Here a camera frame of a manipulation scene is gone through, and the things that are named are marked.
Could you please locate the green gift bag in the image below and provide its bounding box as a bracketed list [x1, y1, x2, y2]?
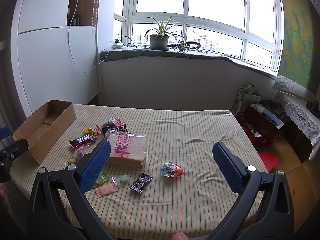
[231, 83, 262, 115]

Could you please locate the white lace tablecloth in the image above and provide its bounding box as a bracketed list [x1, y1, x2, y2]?
[272, 74, 320, 160]

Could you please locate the clear packet dark cake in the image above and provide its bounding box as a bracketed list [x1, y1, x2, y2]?
[101, 117, 123, 130]
[74, 147, 88, 163]

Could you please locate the dark ornament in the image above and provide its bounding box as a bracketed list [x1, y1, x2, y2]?
[306, 100, 320, 118]

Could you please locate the flat red item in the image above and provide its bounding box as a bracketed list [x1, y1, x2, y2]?
[259, 151, 280, 172]

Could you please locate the small trailing plant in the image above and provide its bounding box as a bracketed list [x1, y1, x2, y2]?
[172, 39, 198, 59]

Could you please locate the brown chocolate bar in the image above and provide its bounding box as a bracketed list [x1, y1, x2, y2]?
[69, 134, 97, 151]
[101, 123, 128, 138]

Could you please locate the black candy packet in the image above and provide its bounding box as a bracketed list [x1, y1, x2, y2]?
[129, 172, 153, 195]

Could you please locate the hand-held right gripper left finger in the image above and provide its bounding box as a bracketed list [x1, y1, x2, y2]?
[27, 140, 118, 240]

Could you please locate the potted spider plant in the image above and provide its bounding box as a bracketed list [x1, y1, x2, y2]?
[144, 12, 187, 51]

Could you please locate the clear green candy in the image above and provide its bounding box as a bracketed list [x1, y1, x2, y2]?
[111, 174, 129, 187]

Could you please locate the red open box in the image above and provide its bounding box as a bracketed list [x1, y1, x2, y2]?
[241, 102, 285, 147]

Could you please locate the white framed window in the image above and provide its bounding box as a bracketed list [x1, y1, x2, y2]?
[114, 0, 284, 73]

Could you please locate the pink snack packet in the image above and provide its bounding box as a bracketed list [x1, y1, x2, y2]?
[94, 182, 119, 198]

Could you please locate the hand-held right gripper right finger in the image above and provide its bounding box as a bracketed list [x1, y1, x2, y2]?
[212, 141, 295, 240]

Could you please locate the white cable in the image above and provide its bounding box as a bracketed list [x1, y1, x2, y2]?
[67, 0, 115, 73]

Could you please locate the colourful jelly cup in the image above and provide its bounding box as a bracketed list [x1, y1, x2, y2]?
[161, 162, 185, 178]

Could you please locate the white cabinet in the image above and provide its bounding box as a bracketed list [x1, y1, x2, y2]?
[10, 0, 100, 113]

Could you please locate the yellow green wall map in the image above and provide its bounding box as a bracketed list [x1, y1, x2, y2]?
[277, 0, 320, 93]

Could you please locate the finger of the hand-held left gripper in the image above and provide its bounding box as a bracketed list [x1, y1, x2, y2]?
[0, 127, 28, 160]

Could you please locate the brown cardboard box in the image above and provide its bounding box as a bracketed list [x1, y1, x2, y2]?
[12, 100, 77, 164]

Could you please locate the green snack packet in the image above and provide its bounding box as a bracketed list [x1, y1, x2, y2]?
[91, 170, 110, 189]

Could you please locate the sliced bread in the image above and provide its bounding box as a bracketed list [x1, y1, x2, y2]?
[104, 131, 148, 169]

